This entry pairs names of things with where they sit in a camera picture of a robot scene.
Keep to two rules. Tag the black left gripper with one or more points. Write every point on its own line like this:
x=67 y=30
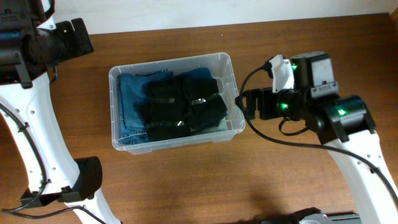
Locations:
x=68 y=38

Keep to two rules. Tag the light blue jeans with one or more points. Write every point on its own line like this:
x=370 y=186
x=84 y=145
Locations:
x=221 y=126

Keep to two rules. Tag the dark blue garment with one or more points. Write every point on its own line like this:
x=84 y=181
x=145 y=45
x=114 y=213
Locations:
x=198 y=73

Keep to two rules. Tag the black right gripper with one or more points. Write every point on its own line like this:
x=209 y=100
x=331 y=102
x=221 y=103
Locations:
x=267 y=109

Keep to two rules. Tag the black garment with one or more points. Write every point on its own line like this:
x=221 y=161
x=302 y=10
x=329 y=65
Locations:
x=164 y=115

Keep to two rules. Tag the dark grey garment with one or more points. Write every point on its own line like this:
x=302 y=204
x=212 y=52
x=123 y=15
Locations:
x=206 y=107

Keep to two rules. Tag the clear plastic storage container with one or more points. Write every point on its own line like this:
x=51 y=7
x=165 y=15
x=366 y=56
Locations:
x=220 y=66

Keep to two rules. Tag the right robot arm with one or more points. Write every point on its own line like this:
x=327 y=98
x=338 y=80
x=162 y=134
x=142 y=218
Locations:
x=304 y=89

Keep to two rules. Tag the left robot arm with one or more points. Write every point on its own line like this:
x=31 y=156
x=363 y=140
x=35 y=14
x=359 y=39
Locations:
x=26 y=106

